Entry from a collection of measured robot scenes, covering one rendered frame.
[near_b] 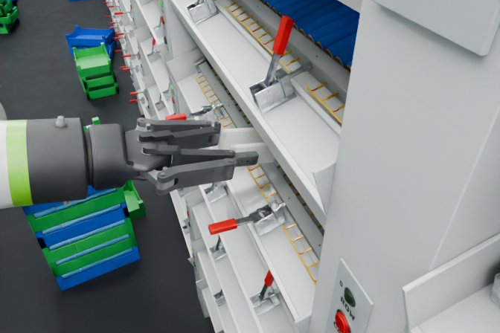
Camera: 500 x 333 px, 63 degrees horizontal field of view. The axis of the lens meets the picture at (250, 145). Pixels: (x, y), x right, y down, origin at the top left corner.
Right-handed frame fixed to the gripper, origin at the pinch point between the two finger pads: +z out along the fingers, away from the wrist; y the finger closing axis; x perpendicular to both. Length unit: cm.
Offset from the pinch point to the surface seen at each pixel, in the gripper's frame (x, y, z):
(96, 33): -90, -295, 9
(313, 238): -3.9, 14.1, 3.0
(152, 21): -7, -74, 3
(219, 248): -42.6, -19.6, 8.8
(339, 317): 2.8, 27.5, -4.6
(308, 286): -7.6, 17.7, 1.3
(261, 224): -6.9, 8.0, -0.4
